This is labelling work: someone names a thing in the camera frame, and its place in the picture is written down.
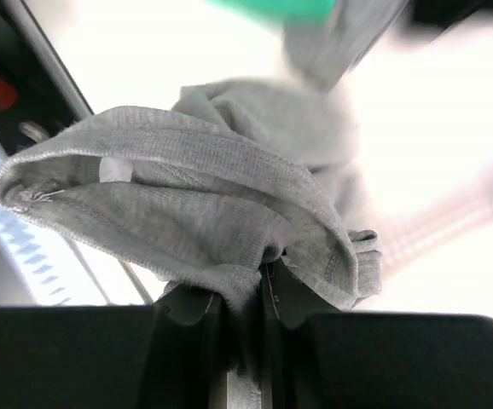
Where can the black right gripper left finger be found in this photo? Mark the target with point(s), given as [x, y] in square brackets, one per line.
[162, 355]

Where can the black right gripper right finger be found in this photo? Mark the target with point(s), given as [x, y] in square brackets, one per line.
[316, 356]

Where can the grey tank top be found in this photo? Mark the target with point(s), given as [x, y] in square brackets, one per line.
[237, 173]

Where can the green tank top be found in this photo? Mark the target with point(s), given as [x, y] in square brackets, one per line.
[281, 9]

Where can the white plastic basket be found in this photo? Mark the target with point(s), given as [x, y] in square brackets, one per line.
[405, 239]

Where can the white slotted cable duct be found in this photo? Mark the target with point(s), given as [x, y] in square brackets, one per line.
[42, 262]

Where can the aluminium frame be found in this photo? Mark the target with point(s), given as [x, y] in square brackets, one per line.
[38, 99]

